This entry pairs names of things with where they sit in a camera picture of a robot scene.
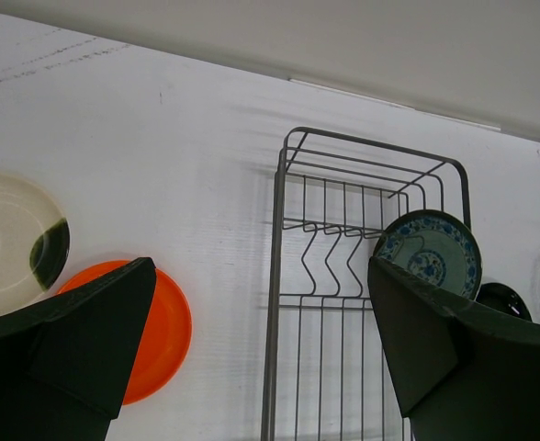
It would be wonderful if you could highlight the grey wire dish rack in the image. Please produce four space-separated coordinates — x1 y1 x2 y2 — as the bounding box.
261 127 471 440

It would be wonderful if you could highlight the black glossy plate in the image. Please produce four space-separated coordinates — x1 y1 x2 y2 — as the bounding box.
476 282 532 322

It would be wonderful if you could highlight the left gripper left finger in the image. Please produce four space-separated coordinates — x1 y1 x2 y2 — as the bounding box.
0 257 155 440

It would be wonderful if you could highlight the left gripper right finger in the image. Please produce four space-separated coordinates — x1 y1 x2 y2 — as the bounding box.
367 257 540 440

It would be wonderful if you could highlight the blue patterned ceramic plate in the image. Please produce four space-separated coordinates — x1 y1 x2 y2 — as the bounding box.
373 209 482 300

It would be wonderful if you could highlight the cream plate with green spot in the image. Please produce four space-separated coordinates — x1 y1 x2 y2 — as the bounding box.
0 174 71 316

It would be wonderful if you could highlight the orange plastic plate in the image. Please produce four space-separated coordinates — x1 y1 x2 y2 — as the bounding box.
54 260 193 405

